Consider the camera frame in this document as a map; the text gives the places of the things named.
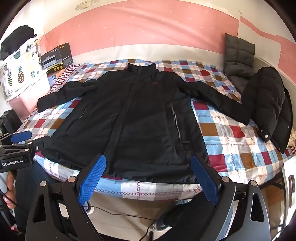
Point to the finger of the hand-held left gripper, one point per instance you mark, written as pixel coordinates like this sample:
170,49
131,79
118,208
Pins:
20,136
40,144

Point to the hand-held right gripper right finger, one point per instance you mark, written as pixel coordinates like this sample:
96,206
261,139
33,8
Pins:
204,178

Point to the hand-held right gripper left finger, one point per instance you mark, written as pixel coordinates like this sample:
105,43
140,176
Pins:
92,178

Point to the black jacket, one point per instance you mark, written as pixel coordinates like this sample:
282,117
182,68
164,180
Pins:
143,111

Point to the person's left hand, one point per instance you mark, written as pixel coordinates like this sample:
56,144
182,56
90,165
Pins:
10,184

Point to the black case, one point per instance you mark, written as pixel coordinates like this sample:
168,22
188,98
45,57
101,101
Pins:
8,120

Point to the pink storage box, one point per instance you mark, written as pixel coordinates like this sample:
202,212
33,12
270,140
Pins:
23,102

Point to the checked bed sheet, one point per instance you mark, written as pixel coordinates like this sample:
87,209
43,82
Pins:
231,139

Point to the pineapple print cloth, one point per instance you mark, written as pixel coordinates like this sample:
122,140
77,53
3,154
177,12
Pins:
20,69

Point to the blue cardboard box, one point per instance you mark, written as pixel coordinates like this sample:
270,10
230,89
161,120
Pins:
53,77

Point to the red white striped cloth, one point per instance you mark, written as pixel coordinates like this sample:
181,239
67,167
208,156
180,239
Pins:
67,74

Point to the white appliance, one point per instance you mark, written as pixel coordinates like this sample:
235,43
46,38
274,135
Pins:
289,185

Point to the black printed cardboard box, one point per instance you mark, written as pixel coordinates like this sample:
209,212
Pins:
57,55

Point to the black bag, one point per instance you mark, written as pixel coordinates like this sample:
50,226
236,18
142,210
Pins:
18,37

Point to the black puffer coat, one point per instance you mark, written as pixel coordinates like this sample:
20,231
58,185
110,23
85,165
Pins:
266,99

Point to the grey quilted cushion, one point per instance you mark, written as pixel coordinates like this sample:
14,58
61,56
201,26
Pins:
238,53

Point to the white wall socket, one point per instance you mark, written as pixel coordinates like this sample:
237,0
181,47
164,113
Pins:
83,4

